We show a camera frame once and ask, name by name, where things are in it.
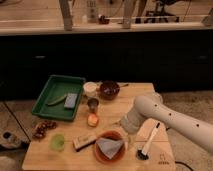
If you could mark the grey towel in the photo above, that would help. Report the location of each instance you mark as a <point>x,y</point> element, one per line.
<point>109,147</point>

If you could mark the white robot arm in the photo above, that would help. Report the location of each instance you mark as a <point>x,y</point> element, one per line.
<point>150,106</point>

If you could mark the dark brown bowl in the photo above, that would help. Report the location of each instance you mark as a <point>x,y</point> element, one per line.
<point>109,90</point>

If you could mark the white cup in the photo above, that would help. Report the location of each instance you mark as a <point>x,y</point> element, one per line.
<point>90,89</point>

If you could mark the small metal cup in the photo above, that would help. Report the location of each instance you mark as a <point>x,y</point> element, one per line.
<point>93,105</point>

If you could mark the orange fruit toy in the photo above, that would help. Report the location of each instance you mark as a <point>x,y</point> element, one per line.
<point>92,120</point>

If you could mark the grey sponge block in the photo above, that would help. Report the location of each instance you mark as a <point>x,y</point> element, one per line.
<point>70,100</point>

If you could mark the green cucumber slice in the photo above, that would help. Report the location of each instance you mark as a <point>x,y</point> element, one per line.
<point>56,101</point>

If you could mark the green plastic tray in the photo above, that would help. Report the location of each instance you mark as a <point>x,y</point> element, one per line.
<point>55,87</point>

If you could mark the wooden block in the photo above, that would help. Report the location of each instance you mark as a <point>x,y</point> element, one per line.
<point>83,141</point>

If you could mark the light green cup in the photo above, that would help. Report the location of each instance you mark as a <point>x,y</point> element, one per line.
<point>57,142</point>

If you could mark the black white brush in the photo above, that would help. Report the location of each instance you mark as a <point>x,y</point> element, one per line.
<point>142,153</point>

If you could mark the brown grape bunch toy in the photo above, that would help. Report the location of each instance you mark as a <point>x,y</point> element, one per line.
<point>42,127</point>

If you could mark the black office chair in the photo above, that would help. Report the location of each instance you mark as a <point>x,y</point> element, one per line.
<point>159,14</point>

